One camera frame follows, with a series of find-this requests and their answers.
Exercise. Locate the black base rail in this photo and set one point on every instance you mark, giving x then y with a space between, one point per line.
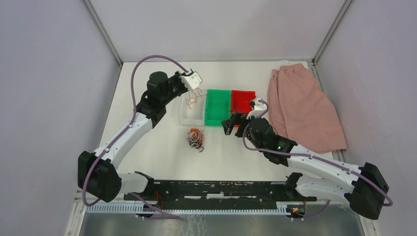
219 195

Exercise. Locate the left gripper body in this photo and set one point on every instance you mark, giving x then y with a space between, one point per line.
176 86

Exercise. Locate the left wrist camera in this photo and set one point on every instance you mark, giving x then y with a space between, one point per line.
191 79

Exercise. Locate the pink cloth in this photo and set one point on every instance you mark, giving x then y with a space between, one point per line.
300 111

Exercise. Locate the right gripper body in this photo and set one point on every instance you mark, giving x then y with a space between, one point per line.
240 132

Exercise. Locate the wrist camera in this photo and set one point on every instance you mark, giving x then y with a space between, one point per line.
259 108
191 79

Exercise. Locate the red plastic bin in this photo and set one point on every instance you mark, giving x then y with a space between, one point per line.
240 100

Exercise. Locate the clear plastic bin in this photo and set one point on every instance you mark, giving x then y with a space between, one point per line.
192 110

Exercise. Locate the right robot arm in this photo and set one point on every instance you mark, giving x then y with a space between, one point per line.
363 188

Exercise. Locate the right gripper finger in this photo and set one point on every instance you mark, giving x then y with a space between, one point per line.
228 125
236 118

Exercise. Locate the green plastic bin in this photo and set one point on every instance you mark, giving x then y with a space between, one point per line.
217 107

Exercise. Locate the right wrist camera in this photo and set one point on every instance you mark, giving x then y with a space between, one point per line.
259 108

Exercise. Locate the white toothed cable duct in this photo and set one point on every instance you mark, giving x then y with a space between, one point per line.
139 208

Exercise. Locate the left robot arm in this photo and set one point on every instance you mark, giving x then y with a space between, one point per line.
97 170

